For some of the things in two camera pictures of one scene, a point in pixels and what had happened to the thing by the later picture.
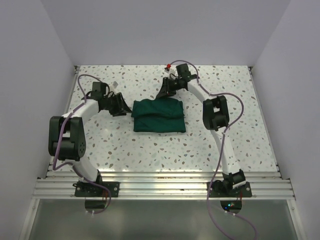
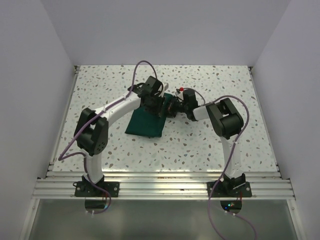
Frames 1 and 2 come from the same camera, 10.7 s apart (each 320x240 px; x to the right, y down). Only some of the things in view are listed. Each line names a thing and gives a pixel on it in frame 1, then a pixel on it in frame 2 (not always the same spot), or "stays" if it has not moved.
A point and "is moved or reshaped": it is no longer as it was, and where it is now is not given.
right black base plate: [244, 191] stays
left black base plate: [87, 189] stays
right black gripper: [165, 88] -> [171, 107]
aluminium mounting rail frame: [59, 184] stays
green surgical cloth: [161, 115] is moved or reshaped
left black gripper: [121, 108] -> [157, 111]
